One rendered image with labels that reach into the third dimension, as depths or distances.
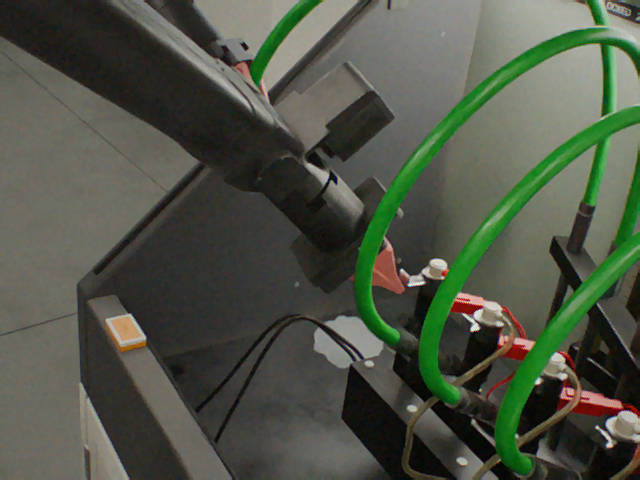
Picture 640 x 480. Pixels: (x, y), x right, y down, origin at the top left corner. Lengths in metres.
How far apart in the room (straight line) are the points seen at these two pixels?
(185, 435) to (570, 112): 0.59
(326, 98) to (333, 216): 0.10
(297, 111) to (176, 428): 0.35
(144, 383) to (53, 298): 1.84
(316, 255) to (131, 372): 0.28
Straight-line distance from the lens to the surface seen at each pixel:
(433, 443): 0.82
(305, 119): 0.65
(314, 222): 0.69
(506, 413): 0.55
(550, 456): 0.83
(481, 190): 1.17
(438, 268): 0.81
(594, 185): 0.92
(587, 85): 1.02
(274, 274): 1.13
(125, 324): 0.96
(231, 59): 0.75
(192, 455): 0.82
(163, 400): 0.88
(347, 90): 0.65
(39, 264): 2.89
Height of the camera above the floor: 1.53
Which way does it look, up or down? 30 degrees down
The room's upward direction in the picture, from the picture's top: 8 degrees clockwise
